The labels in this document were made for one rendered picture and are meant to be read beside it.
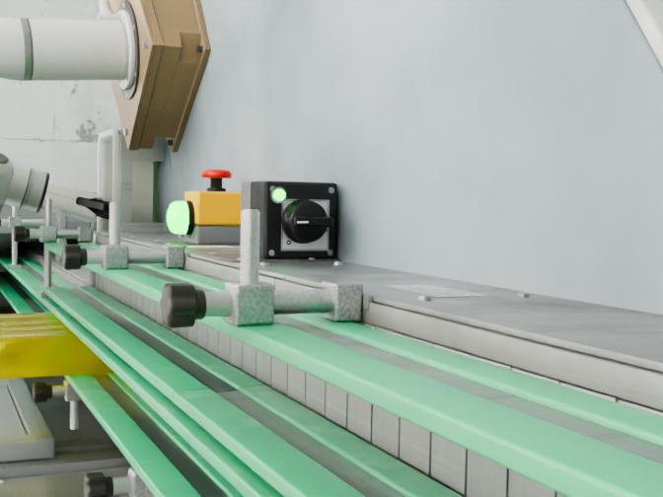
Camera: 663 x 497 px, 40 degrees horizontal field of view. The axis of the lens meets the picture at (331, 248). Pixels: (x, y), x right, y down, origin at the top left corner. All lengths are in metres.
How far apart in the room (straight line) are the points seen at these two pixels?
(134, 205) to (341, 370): 1.27
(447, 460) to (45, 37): 1.10
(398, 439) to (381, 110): 0.39
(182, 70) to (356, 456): 0.98
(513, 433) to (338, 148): 0.66
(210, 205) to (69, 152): 4.08
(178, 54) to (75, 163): 3.86
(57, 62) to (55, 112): 3.78
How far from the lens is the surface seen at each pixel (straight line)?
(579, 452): 0.32
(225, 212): 1.21
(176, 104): 1.52
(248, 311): 0.58
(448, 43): 0.78
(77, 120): 5.28
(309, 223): 0.90
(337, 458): 0.58
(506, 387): 0.42
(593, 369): 0.42
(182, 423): 0.73
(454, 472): 0.52
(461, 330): 0.51
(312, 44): 1.05
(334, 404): 0.66
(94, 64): 1.50
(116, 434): 1.01
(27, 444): 1.36
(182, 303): 0.57
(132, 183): 1.68
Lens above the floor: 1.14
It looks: 24 degrees down
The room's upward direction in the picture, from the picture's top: 90 degrees counter-clockwise
